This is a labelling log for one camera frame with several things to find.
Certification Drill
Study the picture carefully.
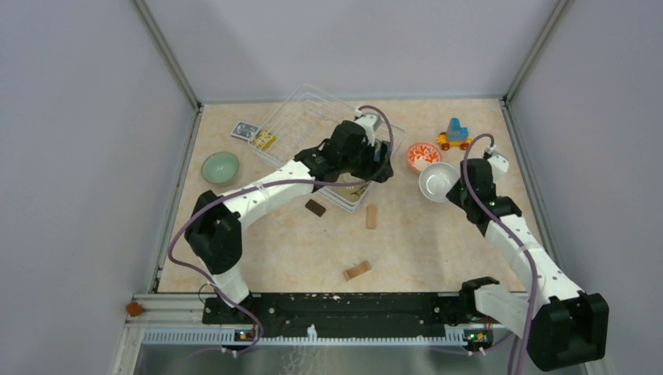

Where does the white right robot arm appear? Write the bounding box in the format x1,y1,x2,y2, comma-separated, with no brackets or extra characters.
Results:
446,156,609,371

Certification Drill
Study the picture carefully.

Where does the yellow owl card box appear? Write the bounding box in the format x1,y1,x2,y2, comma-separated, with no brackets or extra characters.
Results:
253,130,277,151

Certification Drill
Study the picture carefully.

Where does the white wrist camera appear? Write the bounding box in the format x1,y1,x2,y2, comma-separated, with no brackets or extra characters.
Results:
353,107,382,146
483,146,510,180

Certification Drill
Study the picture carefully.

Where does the white orange pattern bowl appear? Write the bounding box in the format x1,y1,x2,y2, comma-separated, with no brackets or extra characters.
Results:
405,142,443,173

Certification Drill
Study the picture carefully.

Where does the small white bowl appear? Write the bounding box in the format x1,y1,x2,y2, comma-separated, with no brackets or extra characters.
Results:
418,162,460,203

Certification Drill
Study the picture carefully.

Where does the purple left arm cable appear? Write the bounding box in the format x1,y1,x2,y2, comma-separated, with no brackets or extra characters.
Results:
167,105,396,358

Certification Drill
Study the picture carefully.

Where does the dark brown block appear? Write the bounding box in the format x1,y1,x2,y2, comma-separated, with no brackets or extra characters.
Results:
305,199,327,217

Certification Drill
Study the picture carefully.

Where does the arched wooden block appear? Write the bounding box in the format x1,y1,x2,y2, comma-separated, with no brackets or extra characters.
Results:
342,260,372,281

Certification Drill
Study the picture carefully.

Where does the light wooden block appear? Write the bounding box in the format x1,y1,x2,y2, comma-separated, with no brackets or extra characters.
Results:
365,204,378,230

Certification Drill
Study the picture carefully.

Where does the light green celadon bowl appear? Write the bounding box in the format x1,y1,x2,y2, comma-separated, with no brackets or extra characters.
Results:
201,152,240,185

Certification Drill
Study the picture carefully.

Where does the colourful toy block car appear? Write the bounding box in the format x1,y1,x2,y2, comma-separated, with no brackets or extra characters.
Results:
435,117,472,151

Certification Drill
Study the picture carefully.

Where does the beige flower pattern bowl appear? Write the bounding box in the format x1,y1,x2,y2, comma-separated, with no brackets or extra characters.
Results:
333,181,370,204

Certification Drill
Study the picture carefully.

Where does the blue playing card box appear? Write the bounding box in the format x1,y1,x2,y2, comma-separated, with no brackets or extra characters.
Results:
231,121,260,141

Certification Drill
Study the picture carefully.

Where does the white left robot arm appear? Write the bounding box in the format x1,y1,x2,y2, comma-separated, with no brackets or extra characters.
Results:
184,114,393,323

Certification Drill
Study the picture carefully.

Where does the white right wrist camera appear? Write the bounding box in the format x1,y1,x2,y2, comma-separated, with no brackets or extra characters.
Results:
483,146,510,180

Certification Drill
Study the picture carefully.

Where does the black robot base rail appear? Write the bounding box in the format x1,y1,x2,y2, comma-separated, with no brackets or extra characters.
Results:
202,292,486,339

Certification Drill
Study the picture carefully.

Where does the dark teal bowl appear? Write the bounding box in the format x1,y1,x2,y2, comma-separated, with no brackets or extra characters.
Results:
374,139,390,162

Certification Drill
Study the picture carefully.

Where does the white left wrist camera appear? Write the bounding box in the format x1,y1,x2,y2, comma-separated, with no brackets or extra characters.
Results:
353,107,382,146

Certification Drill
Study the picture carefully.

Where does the orange block on frame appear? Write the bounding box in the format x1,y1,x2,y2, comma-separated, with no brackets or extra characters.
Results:
126,301,144,317

